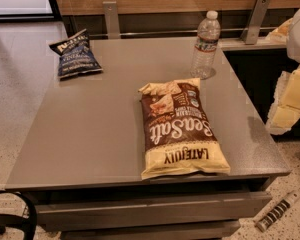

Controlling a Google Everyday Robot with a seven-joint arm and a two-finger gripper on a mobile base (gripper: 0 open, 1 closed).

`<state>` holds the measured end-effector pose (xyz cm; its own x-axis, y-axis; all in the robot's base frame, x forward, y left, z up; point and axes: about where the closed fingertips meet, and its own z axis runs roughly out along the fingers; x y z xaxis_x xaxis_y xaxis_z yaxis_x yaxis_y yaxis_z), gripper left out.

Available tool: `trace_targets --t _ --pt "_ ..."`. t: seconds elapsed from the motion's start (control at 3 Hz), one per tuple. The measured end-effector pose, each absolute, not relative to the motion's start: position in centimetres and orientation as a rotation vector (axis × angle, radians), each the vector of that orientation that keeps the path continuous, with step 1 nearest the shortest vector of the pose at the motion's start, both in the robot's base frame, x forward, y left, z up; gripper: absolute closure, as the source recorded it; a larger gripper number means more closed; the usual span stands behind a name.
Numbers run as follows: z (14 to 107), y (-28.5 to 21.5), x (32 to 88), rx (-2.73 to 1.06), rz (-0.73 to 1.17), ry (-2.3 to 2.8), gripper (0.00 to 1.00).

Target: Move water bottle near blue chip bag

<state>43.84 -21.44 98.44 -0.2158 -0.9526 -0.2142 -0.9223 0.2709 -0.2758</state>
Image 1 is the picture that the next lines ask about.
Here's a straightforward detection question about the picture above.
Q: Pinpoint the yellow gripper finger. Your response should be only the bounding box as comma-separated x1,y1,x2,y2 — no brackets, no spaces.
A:
266,65,300,135
266,19,292,43

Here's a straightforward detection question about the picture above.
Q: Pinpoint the brown yellow tortilla chip bag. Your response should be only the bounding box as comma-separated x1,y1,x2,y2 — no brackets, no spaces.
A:
139,78,230,179

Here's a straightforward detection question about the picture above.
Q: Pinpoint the grey table drawer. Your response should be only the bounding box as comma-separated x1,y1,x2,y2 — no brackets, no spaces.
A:
36,191,272,231

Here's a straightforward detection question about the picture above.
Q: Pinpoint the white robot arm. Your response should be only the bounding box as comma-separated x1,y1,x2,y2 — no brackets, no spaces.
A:
266,9,300,135

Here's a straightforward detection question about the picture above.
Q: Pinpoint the white power strip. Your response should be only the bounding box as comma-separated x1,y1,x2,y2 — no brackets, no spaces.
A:
255,191,300,232

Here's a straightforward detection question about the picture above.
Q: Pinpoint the blue chip bag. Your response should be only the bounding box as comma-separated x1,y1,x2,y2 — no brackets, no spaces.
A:
49,29,103,79

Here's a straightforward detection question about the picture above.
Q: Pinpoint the clear plastic water bottle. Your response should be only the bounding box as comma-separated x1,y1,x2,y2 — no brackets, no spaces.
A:
190,11,221,79

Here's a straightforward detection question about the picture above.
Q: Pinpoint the black chair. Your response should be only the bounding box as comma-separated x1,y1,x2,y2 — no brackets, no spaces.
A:
0,192,37,240

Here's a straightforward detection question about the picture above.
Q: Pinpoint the right metal bracket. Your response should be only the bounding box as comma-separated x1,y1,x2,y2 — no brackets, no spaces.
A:
240,0,271,45

